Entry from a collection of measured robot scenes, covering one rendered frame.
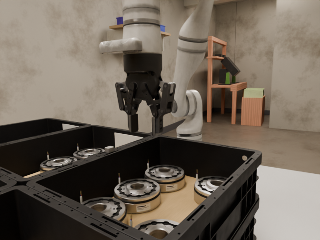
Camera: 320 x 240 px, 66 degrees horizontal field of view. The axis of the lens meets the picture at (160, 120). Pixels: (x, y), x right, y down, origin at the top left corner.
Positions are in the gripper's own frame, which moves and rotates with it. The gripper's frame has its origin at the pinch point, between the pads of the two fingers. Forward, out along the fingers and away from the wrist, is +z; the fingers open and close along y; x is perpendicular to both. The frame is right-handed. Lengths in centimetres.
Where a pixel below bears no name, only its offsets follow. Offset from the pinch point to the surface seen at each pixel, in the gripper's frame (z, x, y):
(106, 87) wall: 6, -185, 218
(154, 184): 14.3, -3.9, 1.1
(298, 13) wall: -111, -483, 42
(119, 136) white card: 9.6, -18.3, 26.4
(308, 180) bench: 30, -66, -25
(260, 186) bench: 30, -51, -11
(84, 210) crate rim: 7.6, 19.3, -5.0
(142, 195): 14.4, 1.6, 0.0
